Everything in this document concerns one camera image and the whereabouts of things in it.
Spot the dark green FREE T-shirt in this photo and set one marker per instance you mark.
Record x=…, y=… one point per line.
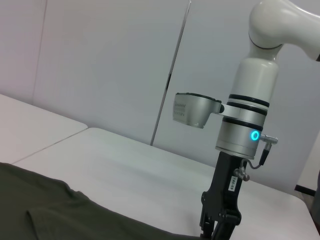
x=62, y=205

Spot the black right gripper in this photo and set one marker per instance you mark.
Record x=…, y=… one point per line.
x=222, y=190

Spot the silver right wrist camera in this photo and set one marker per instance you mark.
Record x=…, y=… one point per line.
x=192, y=112

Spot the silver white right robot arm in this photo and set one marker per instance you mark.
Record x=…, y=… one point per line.
x=250, y=112

